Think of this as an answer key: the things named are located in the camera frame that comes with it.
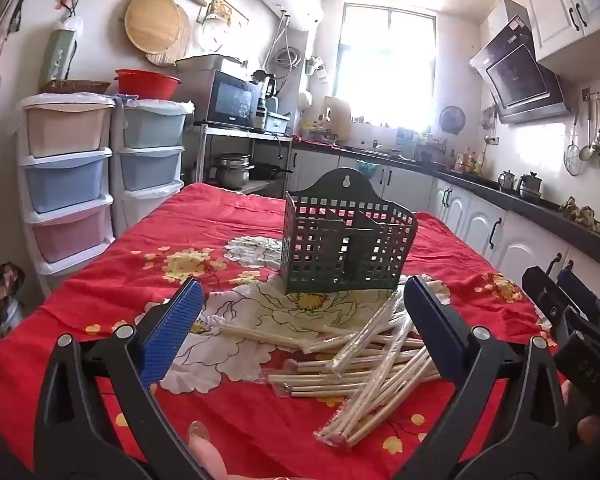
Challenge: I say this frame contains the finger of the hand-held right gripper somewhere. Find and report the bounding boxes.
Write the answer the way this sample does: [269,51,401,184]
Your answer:
[522,266,576,341]
[556,268,600,333]

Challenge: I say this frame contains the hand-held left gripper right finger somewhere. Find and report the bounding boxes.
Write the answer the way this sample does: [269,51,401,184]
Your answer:
[402,275,573,480]

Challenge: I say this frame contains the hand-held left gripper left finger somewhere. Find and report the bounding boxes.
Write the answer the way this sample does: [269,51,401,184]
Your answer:
[34,277,216,480]

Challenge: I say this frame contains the pile of chopstick packets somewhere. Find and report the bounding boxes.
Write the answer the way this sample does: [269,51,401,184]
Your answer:
[215,287,443,446]

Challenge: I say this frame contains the green plastic utensil holder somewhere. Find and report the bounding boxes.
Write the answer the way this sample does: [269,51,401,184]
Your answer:
[279,167,419,295]

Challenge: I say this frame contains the row of hanging kitchen utensils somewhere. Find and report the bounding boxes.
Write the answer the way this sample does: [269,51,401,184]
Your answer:
[562,87,600,177]

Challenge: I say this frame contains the person's right hand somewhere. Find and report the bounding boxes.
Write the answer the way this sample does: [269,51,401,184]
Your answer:
[561,381,600,446]

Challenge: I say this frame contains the person's left hand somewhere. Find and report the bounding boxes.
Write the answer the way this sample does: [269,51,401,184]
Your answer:
[187,421,231,480]

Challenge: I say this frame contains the red floral tablecloth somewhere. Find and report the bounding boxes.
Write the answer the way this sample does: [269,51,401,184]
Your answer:
[0,182,561,480]

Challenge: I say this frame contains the pile of ginger roots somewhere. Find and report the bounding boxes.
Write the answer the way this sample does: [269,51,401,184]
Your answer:
[560,197,600,233]

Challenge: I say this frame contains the black kitchen countertop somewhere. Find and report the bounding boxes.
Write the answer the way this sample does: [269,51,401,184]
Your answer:
[292,137,600,261]

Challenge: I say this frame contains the white lower cabinets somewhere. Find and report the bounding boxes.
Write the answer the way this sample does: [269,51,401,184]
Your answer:
[285,147,600,311]

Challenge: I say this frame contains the steel kettle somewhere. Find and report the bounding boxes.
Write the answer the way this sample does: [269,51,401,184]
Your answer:
[517,171,543,201]

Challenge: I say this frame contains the group of condiment bottles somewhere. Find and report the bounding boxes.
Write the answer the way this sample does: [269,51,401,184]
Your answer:
[452,147,488,176]

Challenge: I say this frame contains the blue plastic drawer tower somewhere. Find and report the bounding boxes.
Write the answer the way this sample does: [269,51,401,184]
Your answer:
[111,99,196,231]

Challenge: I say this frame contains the stacked steel pots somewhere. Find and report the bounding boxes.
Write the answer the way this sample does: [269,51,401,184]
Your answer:
[214,154,256,190]

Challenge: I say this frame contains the patterned bag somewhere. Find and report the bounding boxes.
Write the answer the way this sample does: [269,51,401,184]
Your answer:
[0,262,26,341]

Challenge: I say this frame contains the pastel plastic drawer tower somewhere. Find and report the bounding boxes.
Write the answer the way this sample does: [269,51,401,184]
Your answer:
[17,92,117,296]

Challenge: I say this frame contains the black wok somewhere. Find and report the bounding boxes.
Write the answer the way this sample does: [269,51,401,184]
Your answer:
[250,161,283,181]

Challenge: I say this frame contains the small dark fan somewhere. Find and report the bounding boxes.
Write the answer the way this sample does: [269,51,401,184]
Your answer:
[439,106,466,136]

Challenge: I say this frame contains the metal shelf rack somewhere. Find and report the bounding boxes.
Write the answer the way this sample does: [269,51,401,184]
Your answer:
[187,122,293,196]

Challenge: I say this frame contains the black range hood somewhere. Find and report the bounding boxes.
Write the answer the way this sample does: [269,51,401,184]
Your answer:
[470,15,573,126]

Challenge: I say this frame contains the beige cutting board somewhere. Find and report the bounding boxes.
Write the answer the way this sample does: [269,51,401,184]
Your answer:
[322,96,352,141]

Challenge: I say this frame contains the blue storage box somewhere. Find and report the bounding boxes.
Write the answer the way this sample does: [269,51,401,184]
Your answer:
[265,111,291,135]

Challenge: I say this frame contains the black microwave oven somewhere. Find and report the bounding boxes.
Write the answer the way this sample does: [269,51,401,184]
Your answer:
[172,69,266,131]

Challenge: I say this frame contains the red plastic basin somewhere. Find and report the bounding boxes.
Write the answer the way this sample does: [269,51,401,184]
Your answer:
[114,69,182,101]

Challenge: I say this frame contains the black electric jug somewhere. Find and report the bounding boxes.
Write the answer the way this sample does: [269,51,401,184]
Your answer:
[252,71,277,98]

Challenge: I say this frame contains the brown wicker basket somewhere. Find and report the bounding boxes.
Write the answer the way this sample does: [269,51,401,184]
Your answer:
[39,78,112,95]

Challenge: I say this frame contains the kitchen window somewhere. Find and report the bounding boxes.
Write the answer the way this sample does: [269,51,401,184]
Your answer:
[337,2,438,128]

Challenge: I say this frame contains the flat woven bamboo tray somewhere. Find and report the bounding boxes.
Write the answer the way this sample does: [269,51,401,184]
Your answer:
[145,2,193,68]

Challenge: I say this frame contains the green hanging bag holder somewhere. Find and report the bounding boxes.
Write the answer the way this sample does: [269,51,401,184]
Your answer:
[40,16,83,91]

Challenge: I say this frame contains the white hanging plate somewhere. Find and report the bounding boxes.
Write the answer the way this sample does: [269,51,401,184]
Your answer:
[197,12,238,55]

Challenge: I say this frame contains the round bamboo sieve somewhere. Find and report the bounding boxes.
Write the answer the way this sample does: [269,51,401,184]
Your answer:
[124,0,183,55]

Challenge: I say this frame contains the coiled grey hose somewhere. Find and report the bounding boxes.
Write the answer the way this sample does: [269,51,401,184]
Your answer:
[275,45,303,68]

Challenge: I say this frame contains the framed wall picture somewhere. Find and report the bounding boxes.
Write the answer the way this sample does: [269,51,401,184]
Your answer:
[196,0,249,28]

